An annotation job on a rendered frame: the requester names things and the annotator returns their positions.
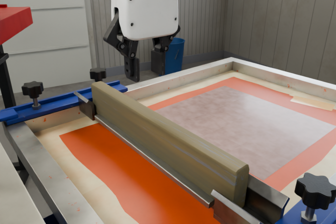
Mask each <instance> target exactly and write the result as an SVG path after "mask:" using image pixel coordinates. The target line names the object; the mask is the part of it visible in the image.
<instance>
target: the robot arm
mask: <svg viewBox="0 0 336 224"><path fill-rule="evenodd" d="M178 21H179V13H178V0H111V23H110V25H109V27H108V29H107V31H106V33H105V34H104V36H103V40H104V41H105V42H107V43H108V44H110V45H111V46H113V47H114V48H115V49H117V50H118V51H119V52H120V54H121V55H123V56H124V72H125V75H126V77H127V78H128V79H130V80H132V81H134V82H136V83H137V82H139V81H140V60H139V58H137V57H136V53H137V48H138V42H139V40H146V39H152V42H153V46H154V49H151V71H152V72H154V73H157V74H159V75H161V76H163V75H165V63H166V52H167V51H168V50H169V45H170V43H171V42H172V40H173V39H174V37H175V36H176V35H177V34H178V32H179V31H180V30H181V27H180V26H179V24H178ZM117 36H122V42H121V41H120V40H119V39H118V38H117Z"/></svg>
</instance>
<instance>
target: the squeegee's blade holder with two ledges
mask: <svg viewBox="0 0 336 224"><path fill-rule="evenodd" d="M94 118H95V120H96V121H97V122H99V123H100V124H101V125H102V126H104V127H105V128H106V129H107V130H109V131H110V132H111V133H113V134H114V135H115V136H116V137H118V138H119V139H120V140H121V141H123V142H124V143H125V144H127V145H128V146H129V147H130V148H132V149H133V150H134V151H135V152H137V153H138V154H139V155H140V156H142V157H143V158H144V159H146V160H147V161H148V162H149V163H151V164H152V165H153V166H154V167H156V168H157V169H158V170H160V171H161V172H162V173H163V174H165V175H166V176H167V177H168V178H170V179H171V180H172V181H174V182H175V183H176V184H177V185H179V186H180V187H181V188H182V189H184V190H185V191H186V192H187V193H189V194H190V195H191V196H193V197H194V198H195V199H196V200H198V201H199V202H200V203H201V204H203V205H204V206H205V207H207V208H208V209H209V208H211V207H212V206H214V204H215V199H214V198H212V197H211V196H210V195H208V194H207V193H206V192H204V191H203V190H202V189H200V188H199V187H198V186H196V185H195V184H194V183H192V182H191V181H189V180H188V179H187V178H185V177H184V176H183V175H181V174H180V173H179V172H177V171H176V170H175V169H173V168H172V167H171V166H169V165H168V164H167V163H165V162H164V161H162V160H161V159H160V158H158V157H157V156H156V155H154V154H153V153H152V152H150V151H149V150H148V149H146V148H145V147H144V146H142V145H141V144H140V143H138V142H137V141H135V140H134V139H133V138H131V137H130V136H129V135H127V134H126V133H125V132H123V131H122V130H121V129H119V128H118V127H117V126H115V125H114V124H113V123H111V122H110V121H108V120H107V119H106V118H104V117H103V116H102V115H100V114H97V115H95V116H94Z"/></svg>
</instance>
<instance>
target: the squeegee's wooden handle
mask: <svg viewBox="0 0 336 224"><path fill-rule="evenodd" d="M91 92H92V101H93V103H94V110H95V114H96V115H98V114H100V115H102V116H103V117H104V118H106V119H107V120H108V121H110V122H111V123H112V124H114V125H115V126H116V127H118V128H119V129H120V130H122V131H123V132H124V133H126V134H127V135H129V136H130V137H131V138H133V139H134V140H135V141H137V142H138V143H139V144H141V145H142V146H143V147H145V148H146V149H147V150H149V151H150V152H151V153H153V154H154V155H156V156H157V157H158V158H160V159H161V160H162V161H164V162H165V163H166V164H168V165H169V166H170V167H172V168H173V169H174V170H176V171H177V172H179V173H180V174H181V175H183V176H184V177H185V178H187V179H188V180H189V181H191V182H192V183H193V184H195V185H196V186H197V187H199V188H200V189H201V190H203V191H204V192H206V193H207V194H208V195H210V196H211V197H212V198H214V199H215V197H214V196H212V195H211V193H212V191H213V190H216V191H218V192H219V193H221V194H222V195H224V196H225V197H227V198H228V199H229V200H231V201H232V202H234V203H235V204H236V205H238V206H239V207H241V208H243V207H244V206H245V199H246V192H247V185H248V178H249V170H250V168H249V165H248V164H247V163H245V162H243V161H242V160H240V159H238V158H236V157H235V156H233V155H231V154H229V153H228V152H226V151H224V150H222V149H220V148H219V147H217V146H215V145H213V144H212V143H210V142H208V141H206V140H205V139H203V138H201V137H199V136H198V135H196V134H194V133H192V132H191V131H189V130H187V129H185V128H183V127H182V126H180V125H178V124H176V123H175V122H173V121H171V120H169V119H168V118H166V117H164V116H162V115H161V114H159V113H157V112H155V111H153V110H152V109H150V108H148V107H146V106H145V105H143V104H141V103H139V102H138V101H136V100H134V99H132V98H131V97H129V96H127V95H125V94H124V93H122V92H120V91H118V90H116V89H115V88H113V87H111V86H109V85H108V84H106V83H104V82H102V81H98V82H94V83H92V84H91Z"/></svg>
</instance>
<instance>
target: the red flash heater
mask: <svg viewBox="0 0 336 224"><path fill-rule="evenodd" d="M31 24H33V19H32V13H31V8H30V7H29V6H26V7H8V6H7V4H0V45H2V44H3V43H5V42H6V41H7V40H9V39H10V38H12V37H13V36H15V35H16V34H18V33H19V32H21V31H22V30H24V29H25V28H27V27H28V26H30V25H31Z"/></svg>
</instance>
